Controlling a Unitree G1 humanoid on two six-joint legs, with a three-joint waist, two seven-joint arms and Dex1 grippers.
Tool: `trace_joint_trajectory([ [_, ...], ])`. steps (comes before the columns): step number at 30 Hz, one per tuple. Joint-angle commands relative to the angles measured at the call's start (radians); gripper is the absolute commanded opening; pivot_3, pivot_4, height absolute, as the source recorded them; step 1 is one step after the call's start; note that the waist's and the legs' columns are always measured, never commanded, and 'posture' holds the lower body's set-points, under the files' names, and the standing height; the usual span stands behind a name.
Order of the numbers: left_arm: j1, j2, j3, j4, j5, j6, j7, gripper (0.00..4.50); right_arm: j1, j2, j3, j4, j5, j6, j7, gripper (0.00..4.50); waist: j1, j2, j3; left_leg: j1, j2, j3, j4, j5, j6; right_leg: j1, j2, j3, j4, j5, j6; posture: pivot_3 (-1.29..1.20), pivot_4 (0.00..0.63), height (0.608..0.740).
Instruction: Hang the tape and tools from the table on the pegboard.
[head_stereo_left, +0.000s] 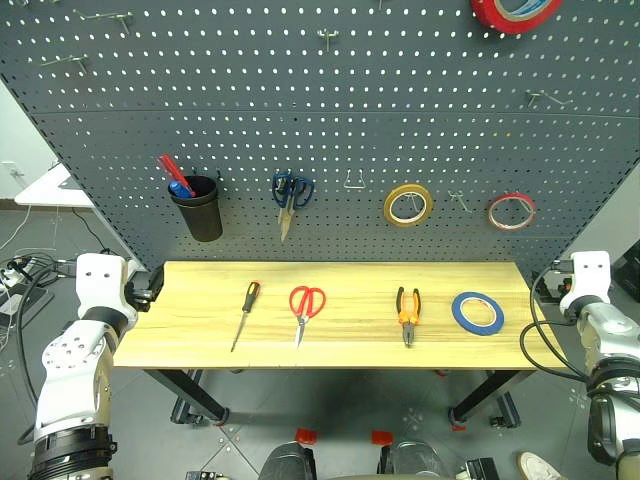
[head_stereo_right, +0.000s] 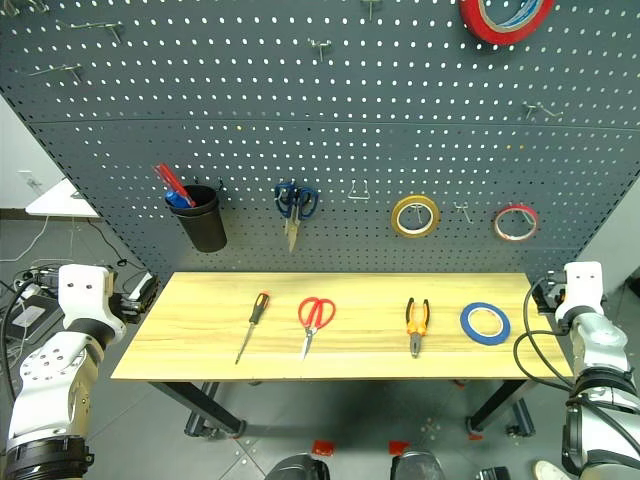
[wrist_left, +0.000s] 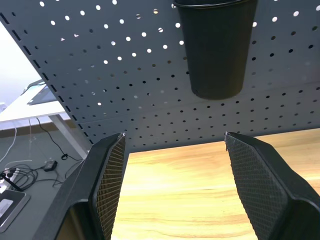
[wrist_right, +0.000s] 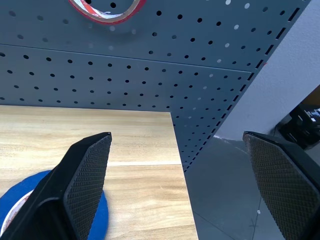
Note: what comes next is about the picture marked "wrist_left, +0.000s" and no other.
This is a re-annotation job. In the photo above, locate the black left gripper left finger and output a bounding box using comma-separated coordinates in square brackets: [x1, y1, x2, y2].
[33, 132, 127, 240]

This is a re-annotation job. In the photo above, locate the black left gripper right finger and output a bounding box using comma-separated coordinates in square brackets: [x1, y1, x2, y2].
[224, 131, 320, 240]

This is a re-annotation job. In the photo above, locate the grey pegboard panel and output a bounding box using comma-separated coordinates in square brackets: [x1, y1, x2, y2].
[0, 0, 320, 153]

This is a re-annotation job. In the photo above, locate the black power adapter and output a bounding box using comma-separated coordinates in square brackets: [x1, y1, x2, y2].
[43, 160, 58, 173]

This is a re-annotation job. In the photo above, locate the grey flat device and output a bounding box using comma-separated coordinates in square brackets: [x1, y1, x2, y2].
[0, 189, 31, 232]

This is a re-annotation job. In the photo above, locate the white power strip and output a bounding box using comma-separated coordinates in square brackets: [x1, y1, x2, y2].
[0, 167, 21, 194]

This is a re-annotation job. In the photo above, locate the white background table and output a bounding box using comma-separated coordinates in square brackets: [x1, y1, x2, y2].
[0, 79, 89, 160]

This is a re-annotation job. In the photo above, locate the dark mat on white table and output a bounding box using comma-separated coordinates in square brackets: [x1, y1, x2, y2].
[26, 84, 59, 106]

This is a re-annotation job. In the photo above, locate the black plastic cup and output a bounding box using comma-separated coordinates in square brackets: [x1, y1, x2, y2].
[171, 0, 258, 101]

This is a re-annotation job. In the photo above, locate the black floor cable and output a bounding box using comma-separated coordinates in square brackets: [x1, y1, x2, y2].
[35, 117, 84, 161]

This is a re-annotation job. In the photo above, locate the white hanging cable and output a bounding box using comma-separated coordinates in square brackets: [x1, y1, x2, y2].
[0, 118, 33, 166]

